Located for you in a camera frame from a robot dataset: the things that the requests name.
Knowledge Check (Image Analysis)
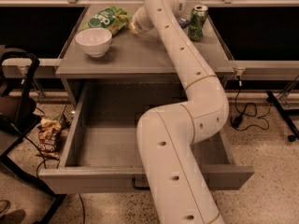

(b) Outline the black stand leg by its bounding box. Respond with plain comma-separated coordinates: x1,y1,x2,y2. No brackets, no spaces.
266,75,299,143

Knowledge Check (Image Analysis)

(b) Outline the green soda can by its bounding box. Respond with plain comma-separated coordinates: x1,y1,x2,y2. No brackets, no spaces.
188,5,208,41

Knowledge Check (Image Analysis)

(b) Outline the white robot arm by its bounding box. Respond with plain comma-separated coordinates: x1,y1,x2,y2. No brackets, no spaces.
133,0,229,224

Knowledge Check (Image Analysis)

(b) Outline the open grey top drawer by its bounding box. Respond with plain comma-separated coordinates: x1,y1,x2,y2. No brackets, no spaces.
38,79,255,195

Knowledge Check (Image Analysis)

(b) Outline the white ceramic bowl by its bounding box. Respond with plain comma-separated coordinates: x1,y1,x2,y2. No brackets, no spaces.
75,28,112,58

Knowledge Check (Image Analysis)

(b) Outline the black drawer handle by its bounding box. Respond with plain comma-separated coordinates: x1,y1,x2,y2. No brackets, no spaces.
132,178,150,190

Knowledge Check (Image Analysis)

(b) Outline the green rice chip bag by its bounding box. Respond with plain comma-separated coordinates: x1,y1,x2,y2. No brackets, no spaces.
81,6,131,35

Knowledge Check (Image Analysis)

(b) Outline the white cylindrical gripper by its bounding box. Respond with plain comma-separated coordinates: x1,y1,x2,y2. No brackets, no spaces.
129,7,154,35

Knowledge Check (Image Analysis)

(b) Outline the crumpled brown chip bag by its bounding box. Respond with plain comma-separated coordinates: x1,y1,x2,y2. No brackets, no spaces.
37,119,62,160

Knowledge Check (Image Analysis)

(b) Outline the dark blue snack bar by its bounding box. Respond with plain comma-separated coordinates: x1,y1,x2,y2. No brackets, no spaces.
178,19,190,29

